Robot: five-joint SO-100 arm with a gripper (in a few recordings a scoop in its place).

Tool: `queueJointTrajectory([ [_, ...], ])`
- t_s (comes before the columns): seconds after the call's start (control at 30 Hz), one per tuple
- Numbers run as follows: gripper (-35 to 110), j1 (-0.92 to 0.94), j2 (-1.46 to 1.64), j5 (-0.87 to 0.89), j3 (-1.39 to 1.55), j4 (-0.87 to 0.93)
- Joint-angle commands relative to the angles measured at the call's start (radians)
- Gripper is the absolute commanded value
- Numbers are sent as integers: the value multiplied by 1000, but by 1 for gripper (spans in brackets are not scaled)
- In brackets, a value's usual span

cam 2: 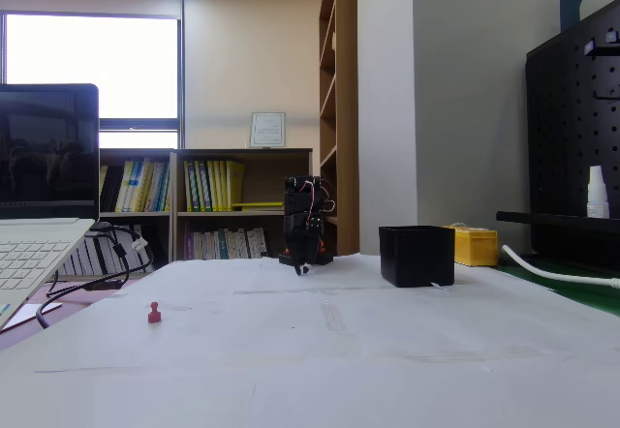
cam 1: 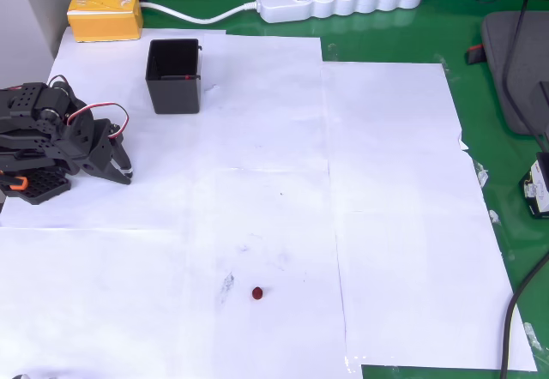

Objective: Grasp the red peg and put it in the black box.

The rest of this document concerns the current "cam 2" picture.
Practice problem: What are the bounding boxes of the red white gripper wire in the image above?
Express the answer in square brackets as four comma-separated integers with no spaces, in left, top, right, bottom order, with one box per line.
[299,180,319,229]

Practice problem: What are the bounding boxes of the framed certificate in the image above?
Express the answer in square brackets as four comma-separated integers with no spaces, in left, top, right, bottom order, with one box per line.
[249,111,288,150]

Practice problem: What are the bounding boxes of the white laptop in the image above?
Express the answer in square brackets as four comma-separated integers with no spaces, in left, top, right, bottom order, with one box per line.
[0,82,101,331]

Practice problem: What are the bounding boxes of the black cable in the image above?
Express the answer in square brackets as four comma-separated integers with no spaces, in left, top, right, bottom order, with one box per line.
[36,227,132,331]
[46,224,156,298]

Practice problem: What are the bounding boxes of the black pegboard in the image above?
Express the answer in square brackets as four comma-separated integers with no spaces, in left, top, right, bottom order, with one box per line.
[524,0,620,265]

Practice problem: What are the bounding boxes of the window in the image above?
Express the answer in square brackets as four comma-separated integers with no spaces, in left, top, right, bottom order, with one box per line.
[0,10,185,151]

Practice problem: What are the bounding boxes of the white paper sheet cover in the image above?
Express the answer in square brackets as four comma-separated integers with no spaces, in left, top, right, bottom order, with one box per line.
[0,252,620,428]

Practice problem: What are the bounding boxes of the white card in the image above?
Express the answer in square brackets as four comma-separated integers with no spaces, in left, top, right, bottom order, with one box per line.
[0,301,64,333]

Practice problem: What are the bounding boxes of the black square container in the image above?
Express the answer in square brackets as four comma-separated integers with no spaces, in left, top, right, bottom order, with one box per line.
[378,225,456,289]

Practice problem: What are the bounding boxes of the red white elbow wire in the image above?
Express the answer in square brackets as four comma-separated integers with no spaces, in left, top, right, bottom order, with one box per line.
[319,179,337,216]

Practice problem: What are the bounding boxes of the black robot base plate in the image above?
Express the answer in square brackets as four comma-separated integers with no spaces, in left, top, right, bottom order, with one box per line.
[278,249,336,267]

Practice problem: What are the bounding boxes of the green desk mat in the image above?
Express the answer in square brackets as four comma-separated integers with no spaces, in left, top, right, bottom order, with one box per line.
[492,252,620,316]

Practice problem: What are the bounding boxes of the white power cable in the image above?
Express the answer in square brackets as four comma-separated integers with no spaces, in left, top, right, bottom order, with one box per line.
[501,244,620,291]

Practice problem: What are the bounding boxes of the yellow box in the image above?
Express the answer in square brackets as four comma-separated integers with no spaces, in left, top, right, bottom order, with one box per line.
[443,223,500,268]

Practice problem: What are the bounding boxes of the tall wooden bookshelf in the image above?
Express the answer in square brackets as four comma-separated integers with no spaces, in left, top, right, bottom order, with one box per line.
[318,0,360,258]

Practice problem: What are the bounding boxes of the flat-lying yellow book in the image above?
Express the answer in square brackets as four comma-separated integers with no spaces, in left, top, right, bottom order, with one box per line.
[231,200,286,212]

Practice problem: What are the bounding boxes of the white plastic bottle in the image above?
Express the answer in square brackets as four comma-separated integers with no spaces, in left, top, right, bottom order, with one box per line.
[586,165,611,220]

